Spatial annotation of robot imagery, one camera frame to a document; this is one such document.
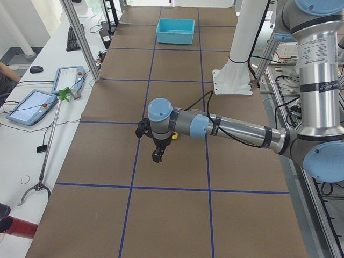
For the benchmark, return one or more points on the aluminium frame post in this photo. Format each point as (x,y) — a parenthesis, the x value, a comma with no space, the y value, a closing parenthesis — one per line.
(80,35)

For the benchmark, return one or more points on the black computer mouse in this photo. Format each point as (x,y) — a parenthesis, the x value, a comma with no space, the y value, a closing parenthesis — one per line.
(36,69)

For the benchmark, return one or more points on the near blue teach pendant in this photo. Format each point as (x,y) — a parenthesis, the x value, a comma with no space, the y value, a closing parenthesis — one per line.
(32,108)

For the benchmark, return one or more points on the far blue teach pendant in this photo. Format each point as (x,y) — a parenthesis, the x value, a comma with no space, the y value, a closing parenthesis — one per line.
(71,77)

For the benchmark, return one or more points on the yellow beetle toy car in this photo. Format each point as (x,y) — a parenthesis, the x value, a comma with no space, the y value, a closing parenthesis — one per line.
(174,135)

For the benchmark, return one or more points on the blue teach pendant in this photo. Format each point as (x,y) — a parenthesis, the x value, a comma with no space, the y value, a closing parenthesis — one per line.
(71,77)
(32,108)

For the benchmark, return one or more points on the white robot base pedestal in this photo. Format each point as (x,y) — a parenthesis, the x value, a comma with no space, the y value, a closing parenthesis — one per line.
(234,78)

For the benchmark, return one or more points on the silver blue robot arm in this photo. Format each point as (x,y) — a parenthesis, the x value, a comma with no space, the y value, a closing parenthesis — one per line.
(317,146)

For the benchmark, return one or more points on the light blue plastic bin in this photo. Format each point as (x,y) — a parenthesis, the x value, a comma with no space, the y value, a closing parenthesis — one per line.
(175,31)

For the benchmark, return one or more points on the small black square pad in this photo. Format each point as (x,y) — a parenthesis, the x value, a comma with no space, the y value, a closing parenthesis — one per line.
(41,149)

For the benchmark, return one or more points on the black keyboard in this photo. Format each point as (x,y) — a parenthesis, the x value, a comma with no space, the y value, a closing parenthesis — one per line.
(72,41)

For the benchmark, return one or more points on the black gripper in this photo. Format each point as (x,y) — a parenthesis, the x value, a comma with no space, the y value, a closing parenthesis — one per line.
(160,142)

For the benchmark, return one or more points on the red cylinder tube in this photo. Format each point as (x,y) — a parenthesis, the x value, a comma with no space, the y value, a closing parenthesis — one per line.
(18,227)

